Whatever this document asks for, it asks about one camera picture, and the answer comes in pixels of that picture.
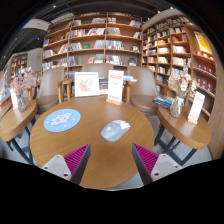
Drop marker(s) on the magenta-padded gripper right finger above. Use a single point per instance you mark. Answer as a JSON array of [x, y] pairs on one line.
[[165, 165]]

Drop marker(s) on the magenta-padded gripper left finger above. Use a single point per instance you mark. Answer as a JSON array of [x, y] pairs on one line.
[[55, 165]]

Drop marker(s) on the grey computer mouse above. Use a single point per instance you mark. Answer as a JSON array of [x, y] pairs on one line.
[[114, 131]]

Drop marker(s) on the round light blue mouse pad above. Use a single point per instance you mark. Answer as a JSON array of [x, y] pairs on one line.
[[62, 120]]

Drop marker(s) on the round wooden side table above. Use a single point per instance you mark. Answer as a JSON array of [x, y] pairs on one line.
[[183, 130], [16, 120]]

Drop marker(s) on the stack of blue books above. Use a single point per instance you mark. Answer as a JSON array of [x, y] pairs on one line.
[[163, 101]]

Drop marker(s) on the small white table sign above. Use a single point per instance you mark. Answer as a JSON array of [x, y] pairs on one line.
[[196, 106], [14, 100]]

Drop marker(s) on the brown padded wooden armchair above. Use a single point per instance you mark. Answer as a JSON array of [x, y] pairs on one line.
[[50, 83], [96, 67], [144, 90]]

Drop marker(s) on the white framed pink picture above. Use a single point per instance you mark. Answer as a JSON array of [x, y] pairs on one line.
[[87, 84]]

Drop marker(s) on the colourful book display table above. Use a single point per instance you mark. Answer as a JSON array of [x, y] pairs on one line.
[[4, 93]]

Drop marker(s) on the light blue flat books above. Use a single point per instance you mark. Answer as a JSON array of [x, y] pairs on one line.
[[129, 79]]

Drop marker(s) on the white red sign, wooden base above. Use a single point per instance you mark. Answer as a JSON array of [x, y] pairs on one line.
[[115, 85]]

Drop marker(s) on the dark book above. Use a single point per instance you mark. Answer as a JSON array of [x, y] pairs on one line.
[[103, 84]]

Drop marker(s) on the small distant wooden bookshelf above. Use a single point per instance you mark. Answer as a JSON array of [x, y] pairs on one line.
[[18, 65]]

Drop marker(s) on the tall curved wooden bookshelf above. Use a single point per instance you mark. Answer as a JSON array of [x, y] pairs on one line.
[[173, 43]]

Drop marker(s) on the wide wooden bookshelf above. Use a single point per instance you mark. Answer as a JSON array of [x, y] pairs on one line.
[[90, 38]]

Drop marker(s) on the white hanging ceiling sign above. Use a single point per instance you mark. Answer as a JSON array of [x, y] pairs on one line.
[[36, 24]]

